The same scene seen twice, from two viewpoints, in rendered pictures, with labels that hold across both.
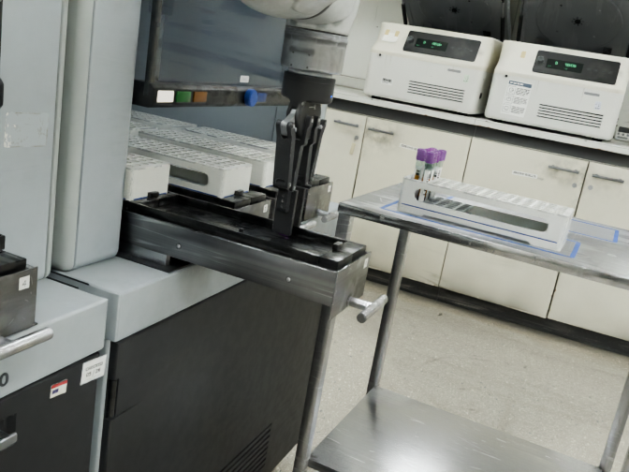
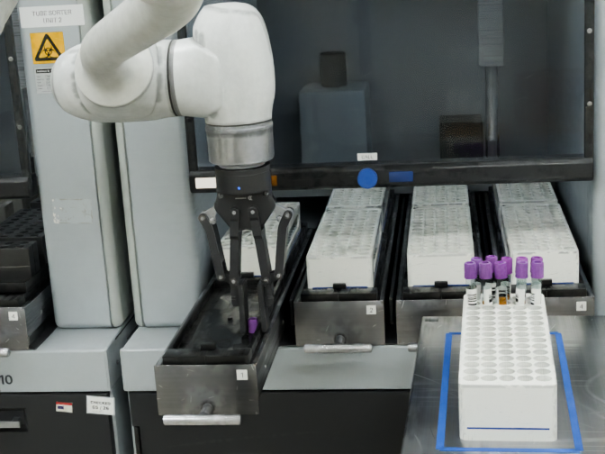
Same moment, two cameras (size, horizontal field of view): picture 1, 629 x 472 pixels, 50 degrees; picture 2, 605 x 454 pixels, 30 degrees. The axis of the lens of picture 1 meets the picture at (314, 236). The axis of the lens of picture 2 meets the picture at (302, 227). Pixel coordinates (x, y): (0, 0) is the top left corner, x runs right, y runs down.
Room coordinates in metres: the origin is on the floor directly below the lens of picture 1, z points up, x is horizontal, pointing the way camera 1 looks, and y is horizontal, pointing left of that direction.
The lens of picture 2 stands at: (0.73, -1.43, 1.34)
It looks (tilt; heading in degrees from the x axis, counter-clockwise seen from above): 15 degrees down; 77
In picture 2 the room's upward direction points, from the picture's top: 4 degrees counter-clockwise
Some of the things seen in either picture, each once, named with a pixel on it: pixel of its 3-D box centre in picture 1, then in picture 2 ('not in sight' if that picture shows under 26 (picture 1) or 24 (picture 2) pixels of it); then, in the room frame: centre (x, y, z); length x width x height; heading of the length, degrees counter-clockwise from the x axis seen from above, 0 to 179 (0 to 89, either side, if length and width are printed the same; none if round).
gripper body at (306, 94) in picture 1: (305, 105); (244, 195); (1.00, 0.04, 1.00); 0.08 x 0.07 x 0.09; 159
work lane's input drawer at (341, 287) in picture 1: (164, 223); (246, 304); (1.03, 0.24, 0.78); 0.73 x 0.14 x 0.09; 69
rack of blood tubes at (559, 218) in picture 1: (483, 209); (505, 359); (1.23, -0.30, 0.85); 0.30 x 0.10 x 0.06; 67
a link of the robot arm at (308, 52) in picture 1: (314, 53); (240, 142); (1.00, 0.04, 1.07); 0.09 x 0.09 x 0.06
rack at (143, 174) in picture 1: (77, 165); (261, 240); (1.09, 0.40, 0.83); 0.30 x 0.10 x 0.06; 69
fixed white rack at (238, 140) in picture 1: (247, 154); (537, 244); (1.49, 0.18, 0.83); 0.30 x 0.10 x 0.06; 69
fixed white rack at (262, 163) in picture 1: (211, 159); (440, 247); (1.35, 0.23, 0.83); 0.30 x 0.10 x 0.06; 69
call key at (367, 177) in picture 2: (251, 97); (367, 178); (1.21, 0.15, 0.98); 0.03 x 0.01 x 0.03; 159
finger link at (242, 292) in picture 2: (285, 211); (243, 305); (0.99, 0.05, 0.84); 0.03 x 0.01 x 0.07; 69
